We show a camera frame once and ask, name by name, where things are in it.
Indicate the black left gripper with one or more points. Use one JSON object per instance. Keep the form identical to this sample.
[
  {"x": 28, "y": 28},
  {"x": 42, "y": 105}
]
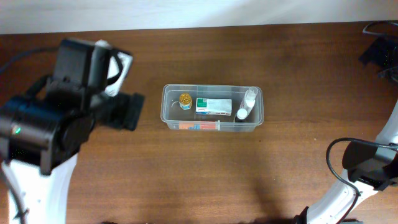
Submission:
[{"x": 130, "y": 107}]

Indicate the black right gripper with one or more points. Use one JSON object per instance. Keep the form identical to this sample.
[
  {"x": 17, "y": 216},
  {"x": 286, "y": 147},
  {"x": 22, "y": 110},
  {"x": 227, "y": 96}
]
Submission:
[{"x": 377, "y": 53}]

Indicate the small gold-lid balm jar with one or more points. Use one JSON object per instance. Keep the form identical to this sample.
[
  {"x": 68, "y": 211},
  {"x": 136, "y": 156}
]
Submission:
[{"x": 185, "y": 101}]

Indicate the orange effervescent tablet tube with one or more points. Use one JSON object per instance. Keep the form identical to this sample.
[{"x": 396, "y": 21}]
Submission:
[{"x": 200, "y": 125}]

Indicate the white green medicine box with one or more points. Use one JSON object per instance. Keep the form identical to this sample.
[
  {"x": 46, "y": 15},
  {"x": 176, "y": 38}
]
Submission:
[{"x": 210, "y": 106}]

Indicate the black tube white cap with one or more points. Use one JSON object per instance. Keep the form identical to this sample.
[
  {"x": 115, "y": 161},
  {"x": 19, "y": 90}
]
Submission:
[{"x": 241, "y": 115}]

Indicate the white calamine lotion bottle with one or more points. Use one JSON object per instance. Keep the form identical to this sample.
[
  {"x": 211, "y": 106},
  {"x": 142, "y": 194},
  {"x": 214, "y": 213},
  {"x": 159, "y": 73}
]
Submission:
[{"x": 249, "y": 99}]

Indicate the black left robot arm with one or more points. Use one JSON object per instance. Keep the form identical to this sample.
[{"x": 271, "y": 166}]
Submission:
[{"x": 43, "y": 129}]

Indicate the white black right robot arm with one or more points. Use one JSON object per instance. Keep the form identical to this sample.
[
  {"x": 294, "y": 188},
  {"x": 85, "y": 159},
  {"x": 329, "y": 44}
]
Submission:
[{"x": 369, "y": 167}]

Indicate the clear plastic container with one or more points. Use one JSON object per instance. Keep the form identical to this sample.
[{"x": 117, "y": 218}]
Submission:
[{"x": 172, "y": 113}]

